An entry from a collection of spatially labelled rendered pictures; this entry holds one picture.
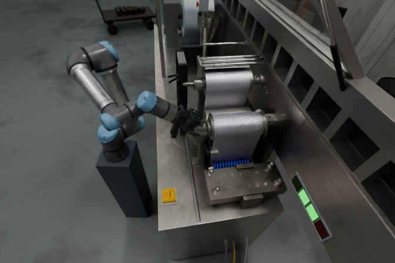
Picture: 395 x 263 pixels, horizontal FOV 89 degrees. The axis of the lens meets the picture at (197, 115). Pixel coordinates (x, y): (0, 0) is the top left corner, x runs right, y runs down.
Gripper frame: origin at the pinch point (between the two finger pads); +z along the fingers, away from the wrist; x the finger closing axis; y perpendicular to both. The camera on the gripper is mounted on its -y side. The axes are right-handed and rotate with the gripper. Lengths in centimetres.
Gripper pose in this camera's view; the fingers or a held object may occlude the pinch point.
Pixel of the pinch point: (203, 132)
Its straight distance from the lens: 97.4
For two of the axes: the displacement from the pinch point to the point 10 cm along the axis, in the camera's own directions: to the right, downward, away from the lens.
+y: 6.7, -5.9, -4.5
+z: 7.2, 3.9, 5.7
